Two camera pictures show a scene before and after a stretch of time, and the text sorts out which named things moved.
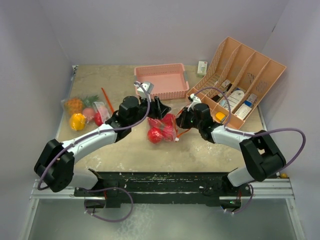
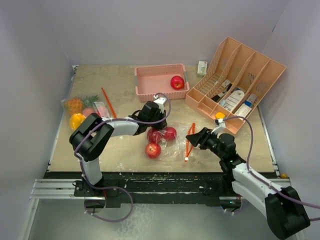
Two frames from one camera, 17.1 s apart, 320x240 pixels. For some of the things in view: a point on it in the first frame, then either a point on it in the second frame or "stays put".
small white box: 202,68 stays put
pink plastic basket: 169,80 stays put
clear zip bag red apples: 162,129 -> 180,149
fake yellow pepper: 77,121 stays put
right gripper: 181,120 -> 201,137
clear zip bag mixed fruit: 85,111 stays put
